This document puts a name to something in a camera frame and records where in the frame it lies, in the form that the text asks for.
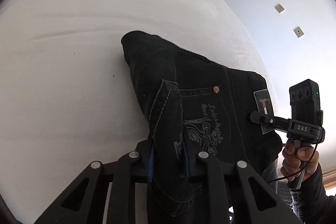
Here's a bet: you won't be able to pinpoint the wall socket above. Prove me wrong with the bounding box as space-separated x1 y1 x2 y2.
294 26 304 38
274 4 285 14

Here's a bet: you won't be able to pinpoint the person's right forearm sleeve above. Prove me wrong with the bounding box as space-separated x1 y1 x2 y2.
288 164 336 224

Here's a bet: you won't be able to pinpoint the white bed mattress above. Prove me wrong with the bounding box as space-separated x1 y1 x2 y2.
1 0 268 223

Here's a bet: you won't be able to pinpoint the black denim pants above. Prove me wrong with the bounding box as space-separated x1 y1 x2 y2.
121 31 282 223

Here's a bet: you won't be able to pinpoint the lower wall socket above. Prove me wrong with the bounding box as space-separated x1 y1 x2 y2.
294 26 304 38

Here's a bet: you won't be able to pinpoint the person's right hand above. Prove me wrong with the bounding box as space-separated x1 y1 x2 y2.
280 139 319 181

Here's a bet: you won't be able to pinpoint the upper wall socket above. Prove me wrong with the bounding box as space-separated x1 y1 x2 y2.
274 4 285 14

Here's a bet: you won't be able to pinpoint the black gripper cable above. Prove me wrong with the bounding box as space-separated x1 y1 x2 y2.
265 142 322 193

